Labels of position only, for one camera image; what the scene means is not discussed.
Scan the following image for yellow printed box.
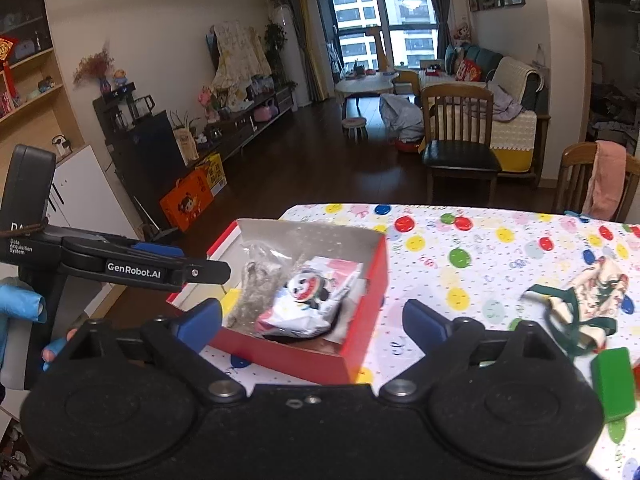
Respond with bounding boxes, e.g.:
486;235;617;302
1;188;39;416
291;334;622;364
194;152;229;199

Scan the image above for white cabinet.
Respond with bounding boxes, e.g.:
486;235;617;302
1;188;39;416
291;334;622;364
44;143;147;307

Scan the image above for large window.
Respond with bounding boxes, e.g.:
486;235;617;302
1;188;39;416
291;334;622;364
314;0;441;74

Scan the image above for clear plastic bag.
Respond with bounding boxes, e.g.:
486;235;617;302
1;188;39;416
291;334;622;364
234;244;303;332

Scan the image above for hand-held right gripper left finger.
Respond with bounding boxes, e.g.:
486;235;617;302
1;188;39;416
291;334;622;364
65;297;247;404

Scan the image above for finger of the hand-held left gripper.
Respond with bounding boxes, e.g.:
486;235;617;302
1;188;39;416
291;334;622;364
61;238;232;292
47;224;185;258

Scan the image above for green sponge block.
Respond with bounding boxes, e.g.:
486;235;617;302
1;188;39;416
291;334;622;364
589;347;637;424

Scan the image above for white red packet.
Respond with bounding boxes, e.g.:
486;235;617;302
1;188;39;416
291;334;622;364
307;255;367;302

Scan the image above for small round stool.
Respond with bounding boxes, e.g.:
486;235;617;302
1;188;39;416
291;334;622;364
341;116;370;142

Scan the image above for low dark media cabinet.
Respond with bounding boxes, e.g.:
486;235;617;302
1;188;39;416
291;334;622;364
200;85;297;162

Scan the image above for wooden wall shelf unit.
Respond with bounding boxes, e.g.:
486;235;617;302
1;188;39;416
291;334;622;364
0;0;86;162

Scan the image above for white round coffee table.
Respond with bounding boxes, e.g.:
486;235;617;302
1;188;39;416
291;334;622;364
333;70;401;106

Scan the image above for orange gift box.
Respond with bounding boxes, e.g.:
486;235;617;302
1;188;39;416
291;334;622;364
158;167;217;234

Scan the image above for black sideboard cabinet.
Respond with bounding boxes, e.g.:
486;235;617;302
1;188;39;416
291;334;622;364
92;93;202;232

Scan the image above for grey fluffy cloth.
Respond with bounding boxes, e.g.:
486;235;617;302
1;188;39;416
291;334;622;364
236;260;288;331

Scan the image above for person's left hand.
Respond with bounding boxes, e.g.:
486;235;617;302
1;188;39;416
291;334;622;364
0;279;80;392

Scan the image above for wooden chair black seat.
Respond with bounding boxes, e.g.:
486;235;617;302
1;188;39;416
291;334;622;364
419;83;504;207

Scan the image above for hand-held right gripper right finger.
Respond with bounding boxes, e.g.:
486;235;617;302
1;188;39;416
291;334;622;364
379;298;572;404

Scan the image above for yellow giraffe toy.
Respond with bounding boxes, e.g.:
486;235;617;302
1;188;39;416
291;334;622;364
364;24;396;74

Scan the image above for pink towel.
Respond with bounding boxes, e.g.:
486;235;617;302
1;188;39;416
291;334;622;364
582;139;629;222

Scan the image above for red cardboard box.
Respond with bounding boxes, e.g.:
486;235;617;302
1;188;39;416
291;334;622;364
166;217;390;386

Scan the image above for dried flowers in vase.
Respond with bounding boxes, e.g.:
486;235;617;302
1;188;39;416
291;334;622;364
72;42;116;94

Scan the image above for printed blanket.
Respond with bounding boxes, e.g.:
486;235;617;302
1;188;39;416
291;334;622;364
205;19;274;107

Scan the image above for potted green plant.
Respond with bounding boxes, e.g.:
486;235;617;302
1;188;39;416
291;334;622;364
262;22;289;87

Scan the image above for pink small bag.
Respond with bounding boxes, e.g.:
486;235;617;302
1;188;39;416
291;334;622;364
253;98;280;122

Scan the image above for white tower air conditioner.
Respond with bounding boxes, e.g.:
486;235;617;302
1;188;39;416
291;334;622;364
272;3;300;87

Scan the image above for small yellow chair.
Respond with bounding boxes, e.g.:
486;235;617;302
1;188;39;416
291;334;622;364
394;69;421;96

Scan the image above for printed cloth bag green straps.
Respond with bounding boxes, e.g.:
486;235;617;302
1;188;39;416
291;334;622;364
519;256;632;357

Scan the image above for grey fabric bag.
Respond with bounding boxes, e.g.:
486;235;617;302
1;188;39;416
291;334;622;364
378;92;426;144

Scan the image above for grey yellow-edged curtain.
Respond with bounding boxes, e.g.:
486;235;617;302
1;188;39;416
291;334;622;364
277;0;331;107

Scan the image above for sofa with cream cover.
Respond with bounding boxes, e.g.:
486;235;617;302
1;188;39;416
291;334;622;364
420;42;552;177

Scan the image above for beige paper bag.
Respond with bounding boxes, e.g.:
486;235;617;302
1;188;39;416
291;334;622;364
172;127;201;169

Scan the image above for red printed cushion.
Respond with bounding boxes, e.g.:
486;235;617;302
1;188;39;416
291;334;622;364
454;58;484;83

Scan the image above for pink artificial flowers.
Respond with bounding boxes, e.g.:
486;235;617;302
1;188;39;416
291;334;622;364
197;84;221;121

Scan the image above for polka dot tablecloth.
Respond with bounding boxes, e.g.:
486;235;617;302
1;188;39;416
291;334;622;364
197;203;640;480

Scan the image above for lavender cloth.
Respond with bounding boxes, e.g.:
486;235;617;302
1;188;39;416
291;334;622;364
487;80;524;124

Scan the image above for panda printed packet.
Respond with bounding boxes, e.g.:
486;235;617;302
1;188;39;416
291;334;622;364
254;266;352;339

